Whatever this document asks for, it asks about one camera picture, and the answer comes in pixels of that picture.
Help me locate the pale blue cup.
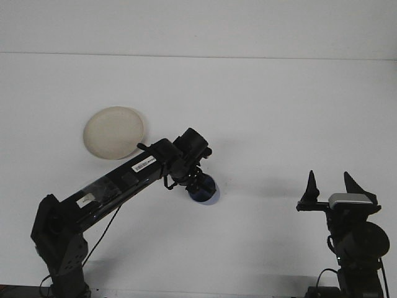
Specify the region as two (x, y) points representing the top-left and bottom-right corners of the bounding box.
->
(189, 175), (221, 206)

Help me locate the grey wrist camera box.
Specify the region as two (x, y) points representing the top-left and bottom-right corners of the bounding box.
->
(328, 192), (373, 208)

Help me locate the pale round plate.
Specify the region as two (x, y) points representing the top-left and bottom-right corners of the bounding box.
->
(83, 106), (148, 161)

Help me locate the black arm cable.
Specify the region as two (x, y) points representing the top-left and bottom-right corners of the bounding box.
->
(39, 204), (123, 294)
(315, 235), (391, 298)

